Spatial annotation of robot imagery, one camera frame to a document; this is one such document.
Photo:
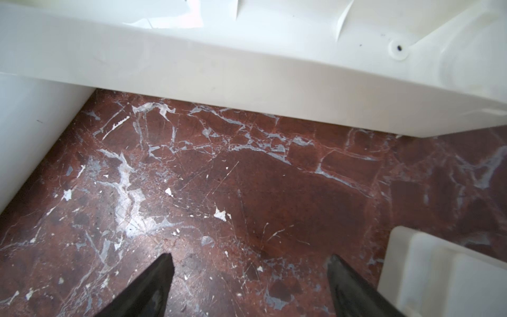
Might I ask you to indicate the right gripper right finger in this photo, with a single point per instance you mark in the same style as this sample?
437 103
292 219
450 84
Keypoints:
352 295

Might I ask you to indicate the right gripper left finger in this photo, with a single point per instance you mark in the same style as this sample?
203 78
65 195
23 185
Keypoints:
147 295

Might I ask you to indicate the white wrap dispenser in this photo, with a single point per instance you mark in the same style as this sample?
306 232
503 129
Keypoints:
415 68
424 275

